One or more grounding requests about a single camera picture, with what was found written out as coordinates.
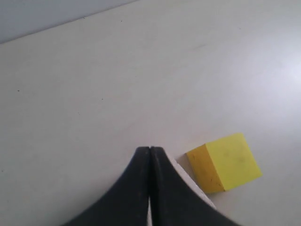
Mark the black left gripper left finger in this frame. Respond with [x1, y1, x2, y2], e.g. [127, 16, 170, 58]
[65, 147, 151, 226]

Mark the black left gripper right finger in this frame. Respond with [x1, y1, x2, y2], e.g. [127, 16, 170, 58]
[149, 147, 237, 226]

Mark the yellow foam cube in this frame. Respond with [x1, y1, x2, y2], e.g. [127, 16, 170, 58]
[186, 133, 262, 194]

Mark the large wooden cube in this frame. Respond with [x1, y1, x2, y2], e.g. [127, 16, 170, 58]
[167, 153, 216, 209]

